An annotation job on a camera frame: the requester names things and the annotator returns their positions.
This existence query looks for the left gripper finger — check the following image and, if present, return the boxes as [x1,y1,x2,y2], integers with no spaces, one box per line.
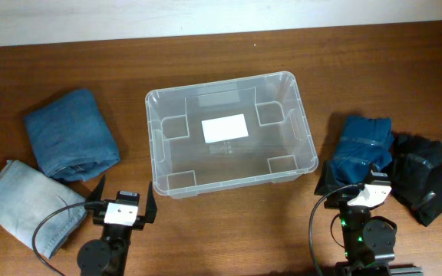
[86,176,106,202]
[144,182,157,224]

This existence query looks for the teal garment with tape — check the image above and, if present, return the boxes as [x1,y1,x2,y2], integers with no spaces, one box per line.
[330,116,394,185]

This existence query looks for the black garment large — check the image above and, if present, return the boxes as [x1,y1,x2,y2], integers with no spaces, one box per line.
[392,141,442,226]

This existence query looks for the dark blue jeans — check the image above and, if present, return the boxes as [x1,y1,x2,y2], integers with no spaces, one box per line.
[24,89,120,182]

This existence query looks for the black garment small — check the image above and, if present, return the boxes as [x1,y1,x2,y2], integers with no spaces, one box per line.
[384,133,434,192]

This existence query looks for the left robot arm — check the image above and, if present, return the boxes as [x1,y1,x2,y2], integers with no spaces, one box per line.
[77,177,157,275]

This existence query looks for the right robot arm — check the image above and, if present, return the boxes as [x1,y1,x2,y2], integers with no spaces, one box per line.
[308,160,424,276]

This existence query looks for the light blue folded jeans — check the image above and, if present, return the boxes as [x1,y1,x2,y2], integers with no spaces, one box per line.
[0,160,87,258]

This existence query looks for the clear plastic storage bin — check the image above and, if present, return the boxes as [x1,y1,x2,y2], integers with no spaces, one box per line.
[145,71,318,199]

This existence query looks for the white label in bin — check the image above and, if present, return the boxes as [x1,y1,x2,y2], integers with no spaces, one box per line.
[201,113,249,143]

